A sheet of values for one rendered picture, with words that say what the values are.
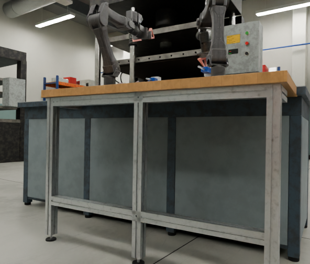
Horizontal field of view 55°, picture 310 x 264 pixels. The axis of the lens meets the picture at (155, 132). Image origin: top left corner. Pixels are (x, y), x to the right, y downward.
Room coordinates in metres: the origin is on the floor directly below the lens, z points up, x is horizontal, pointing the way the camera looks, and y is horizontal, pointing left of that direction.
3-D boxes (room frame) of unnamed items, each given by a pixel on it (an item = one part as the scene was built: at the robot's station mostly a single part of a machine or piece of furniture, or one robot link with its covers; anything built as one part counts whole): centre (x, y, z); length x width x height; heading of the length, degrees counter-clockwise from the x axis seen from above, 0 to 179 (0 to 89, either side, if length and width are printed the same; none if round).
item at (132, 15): (1.77, 0.17, 1.24); 0.12 x 0.09 x 0.12; 151
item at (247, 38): (2.46, -0.70, 0.73); 0.30 x 0.22 x 1.47; 60
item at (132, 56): (2.81, 0.22, 1.10); 0.05 x 0.05 x 1.30
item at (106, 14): (1.62, 0.24, 1.17); 0.30 x 0.09 x 0.12; 151
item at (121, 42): (3.07, -0.13, 1.51); 1.10 x 0.70 x 0.05; 60
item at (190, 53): (3.06, -0.12, 1.26); 1.10 x 0.74 x 0.05; 60
